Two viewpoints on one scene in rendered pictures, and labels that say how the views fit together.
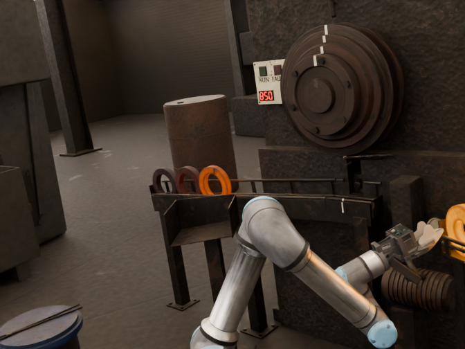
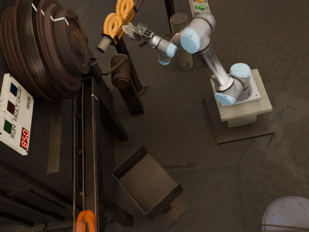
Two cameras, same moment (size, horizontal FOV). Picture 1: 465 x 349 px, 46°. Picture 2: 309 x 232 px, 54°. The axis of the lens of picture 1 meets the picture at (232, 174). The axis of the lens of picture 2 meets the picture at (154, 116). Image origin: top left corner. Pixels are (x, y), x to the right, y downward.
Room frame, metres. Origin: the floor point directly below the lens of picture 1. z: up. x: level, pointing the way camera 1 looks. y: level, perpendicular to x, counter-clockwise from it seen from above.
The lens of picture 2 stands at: (2.28, 0.65, 2.05)
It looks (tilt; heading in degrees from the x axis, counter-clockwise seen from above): 59 degrees down; 238
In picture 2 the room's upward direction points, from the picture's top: 22 degrees counter-clockwise
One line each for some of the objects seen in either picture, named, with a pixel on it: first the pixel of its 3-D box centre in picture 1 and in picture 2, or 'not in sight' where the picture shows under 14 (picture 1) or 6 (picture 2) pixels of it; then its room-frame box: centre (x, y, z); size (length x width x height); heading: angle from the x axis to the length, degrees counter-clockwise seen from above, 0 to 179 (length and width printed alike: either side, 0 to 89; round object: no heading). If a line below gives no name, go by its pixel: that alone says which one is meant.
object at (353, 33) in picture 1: (337, 91); (53, 47); (1.97, -0.42, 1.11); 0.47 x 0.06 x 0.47; 45
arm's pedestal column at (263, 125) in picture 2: not in sight; (238, 106); (1.29, 0.14, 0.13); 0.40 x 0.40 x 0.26; 47
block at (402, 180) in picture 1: (407, 210); (88, 66); (1.82, -0.59, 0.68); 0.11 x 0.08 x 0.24; 135
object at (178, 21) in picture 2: not in sight; (182, 43); (1.11, -0.46, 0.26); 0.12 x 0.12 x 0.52
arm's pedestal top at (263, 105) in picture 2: not in sight; (239, 94); (1.29, 0.14, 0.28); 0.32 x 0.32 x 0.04; 47
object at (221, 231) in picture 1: (214, 284); (158, 197); (2.14, 0.14, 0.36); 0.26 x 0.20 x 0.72; 80
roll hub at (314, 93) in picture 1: (322, 95); (74, 43); (1.90, -0.35, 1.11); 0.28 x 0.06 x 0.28; 45
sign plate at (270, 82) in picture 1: (280, 82); (16, 114); (2.29, -0.25, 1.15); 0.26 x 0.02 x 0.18; 45
